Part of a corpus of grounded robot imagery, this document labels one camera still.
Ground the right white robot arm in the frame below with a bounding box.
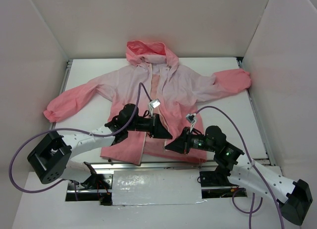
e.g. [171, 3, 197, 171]
[165, 126, 313, 226]

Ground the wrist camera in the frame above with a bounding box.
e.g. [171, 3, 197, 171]
[148, 99, 160, 115]
[186, 113, 197, 125]

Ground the white foil-taped panel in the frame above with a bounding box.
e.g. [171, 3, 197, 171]
[112, 170, 204, 206]

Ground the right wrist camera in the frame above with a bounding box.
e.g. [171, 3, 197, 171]
[186, 113, 197, 125]

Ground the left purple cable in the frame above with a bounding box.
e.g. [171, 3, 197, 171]
[8, 82, 153, 193]

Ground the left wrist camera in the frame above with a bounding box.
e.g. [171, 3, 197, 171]
[148, 99, 160, 115]

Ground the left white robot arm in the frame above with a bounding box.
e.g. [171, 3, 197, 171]
[27, 104, 172, 189]

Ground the pink gradient hooded jacket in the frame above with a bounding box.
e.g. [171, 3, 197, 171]
[43, 40, 252, 165]

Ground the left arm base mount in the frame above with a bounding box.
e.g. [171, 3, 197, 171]
[65, 162, 113, 206]

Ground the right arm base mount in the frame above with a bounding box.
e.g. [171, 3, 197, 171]
[197, 168, 247, 199]

